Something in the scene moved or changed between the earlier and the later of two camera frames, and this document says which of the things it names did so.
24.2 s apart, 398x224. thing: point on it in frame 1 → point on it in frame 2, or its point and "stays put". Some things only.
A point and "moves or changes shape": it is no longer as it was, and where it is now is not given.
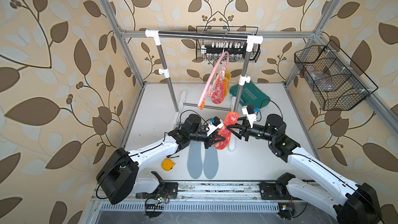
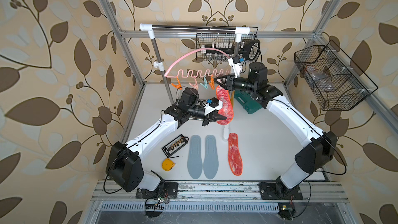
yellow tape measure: [168, 164] stays put
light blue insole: [211, 163] stays put
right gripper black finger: [238, 125] → [221, 77]
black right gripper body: [258, 131] → [238, 84]
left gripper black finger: [217, 136] → [218, 117]
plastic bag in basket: [321, 80] stays put
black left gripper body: [208, 142] → [207, 121]
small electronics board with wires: [286, 210] stays put
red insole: [217, 96] moves or changes shape
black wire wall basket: [338, 83] stays put
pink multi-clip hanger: [214, 78] moves or changes shape
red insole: [231, 118] → [235, 157]
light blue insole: [195, 161] stays put
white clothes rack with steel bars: [243, 80] → [152, 29]
